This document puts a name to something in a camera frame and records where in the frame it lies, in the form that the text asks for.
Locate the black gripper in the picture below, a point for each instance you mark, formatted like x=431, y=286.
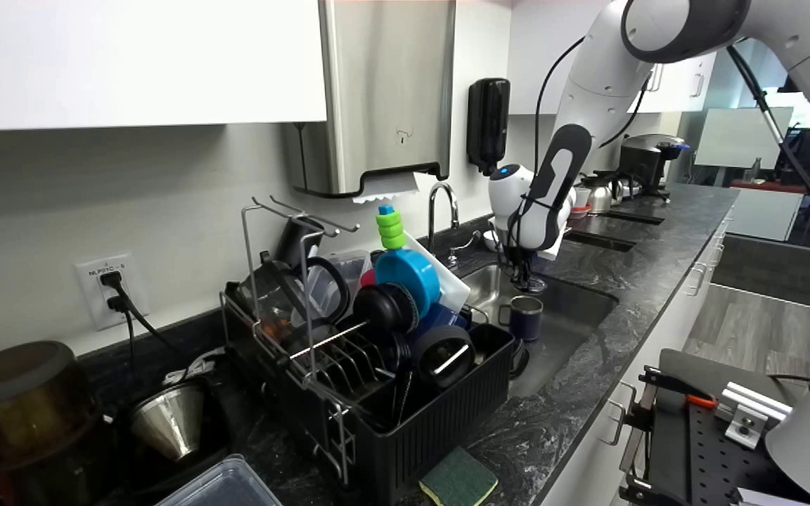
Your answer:
x=517, y=242

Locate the clear plastic cup lid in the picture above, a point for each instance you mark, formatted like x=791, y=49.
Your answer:
x=531, y=286

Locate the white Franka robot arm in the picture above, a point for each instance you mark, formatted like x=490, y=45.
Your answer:
x=583, y=93

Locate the blue steel tumbler cup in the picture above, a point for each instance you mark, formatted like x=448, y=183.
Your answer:
x=524, y=322

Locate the small white bowl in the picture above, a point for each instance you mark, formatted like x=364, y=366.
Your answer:
x=490, y=241

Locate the stainless steel sink basin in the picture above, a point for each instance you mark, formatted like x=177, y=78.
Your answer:
x=563, y=309

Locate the clear plastic food container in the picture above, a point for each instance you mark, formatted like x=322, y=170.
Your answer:
x=451, y=286

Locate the black counter tray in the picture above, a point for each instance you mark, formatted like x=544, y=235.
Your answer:
x=606, y=241

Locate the chrome sink faucet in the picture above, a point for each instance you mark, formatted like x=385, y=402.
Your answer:
x=435, y=201

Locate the black mug with steel rim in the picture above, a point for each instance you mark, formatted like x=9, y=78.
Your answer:
x=443, y=356

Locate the blue bottle with green cap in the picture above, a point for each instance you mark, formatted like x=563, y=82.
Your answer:
x=405, y=276

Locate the black counter mat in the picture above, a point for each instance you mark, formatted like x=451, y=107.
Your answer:
x=634, y=214

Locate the black coffee machine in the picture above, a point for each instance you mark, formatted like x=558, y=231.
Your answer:
x=646, y=165

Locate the black plastic dish rack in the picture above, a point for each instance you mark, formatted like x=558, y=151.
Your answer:
x=421, y=440

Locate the glass carafe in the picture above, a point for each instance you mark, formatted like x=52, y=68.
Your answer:
x=315, y=290

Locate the green yellow sponge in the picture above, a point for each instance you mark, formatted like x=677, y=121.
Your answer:
x=455, y=478

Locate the steel paper towel dispenser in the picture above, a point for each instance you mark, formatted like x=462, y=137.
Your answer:
x=376, y=93

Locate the grey perforated tool board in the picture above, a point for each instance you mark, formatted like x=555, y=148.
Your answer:
x=694, y=458

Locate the clear plastic tub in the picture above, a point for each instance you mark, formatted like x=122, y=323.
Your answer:
x=223, y=485

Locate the steel cone coffee dripper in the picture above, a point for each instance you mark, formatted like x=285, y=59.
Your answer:
x=170, y=423

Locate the black power plug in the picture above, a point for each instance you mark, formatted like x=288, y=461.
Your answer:
x=111, y=279
x=118, y=304

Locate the black wall soap dispenser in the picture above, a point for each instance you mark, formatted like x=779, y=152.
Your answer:
x=486, y=128

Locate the white wall cabinet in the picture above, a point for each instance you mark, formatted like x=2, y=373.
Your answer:
x=534, y=45
x=142, y=56

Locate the aluminium bracket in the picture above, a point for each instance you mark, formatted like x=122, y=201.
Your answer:
x=752, y=408

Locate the white wall outlet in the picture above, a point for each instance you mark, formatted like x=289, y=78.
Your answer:
x=90, y=298

